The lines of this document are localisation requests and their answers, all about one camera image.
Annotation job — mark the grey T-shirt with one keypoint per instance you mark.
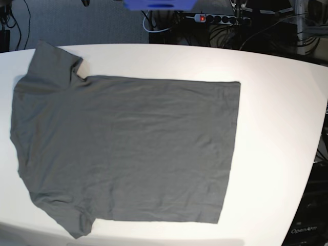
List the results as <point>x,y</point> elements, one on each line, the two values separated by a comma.
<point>119,148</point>

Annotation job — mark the white power strip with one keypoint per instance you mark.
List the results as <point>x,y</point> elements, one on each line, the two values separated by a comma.
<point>221,19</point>

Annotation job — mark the blue plastic box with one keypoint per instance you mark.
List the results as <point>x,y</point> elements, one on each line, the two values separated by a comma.
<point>138,5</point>

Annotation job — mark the black OpenArm base box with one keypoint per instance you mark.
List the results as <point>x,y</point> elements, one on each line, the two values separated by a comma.
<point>309,226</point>

